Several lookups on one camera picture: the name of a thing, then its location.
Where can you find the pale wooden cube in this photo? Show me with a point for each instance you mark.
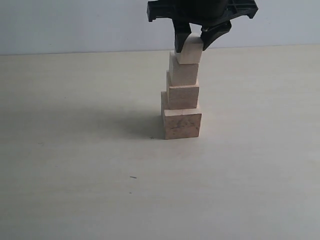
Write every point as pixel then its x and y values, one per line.
pixel 182 74

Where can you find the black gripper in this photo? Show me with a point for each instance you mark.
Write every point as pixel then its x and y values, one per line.
pixel 214 17

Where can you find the small wooden cube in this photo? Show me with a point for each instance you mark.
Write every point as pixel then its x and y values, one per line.
pixel 192 50

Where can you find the medium wooden cube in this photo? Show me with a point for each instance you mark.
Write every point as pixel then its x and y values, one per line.
pixel 181 97

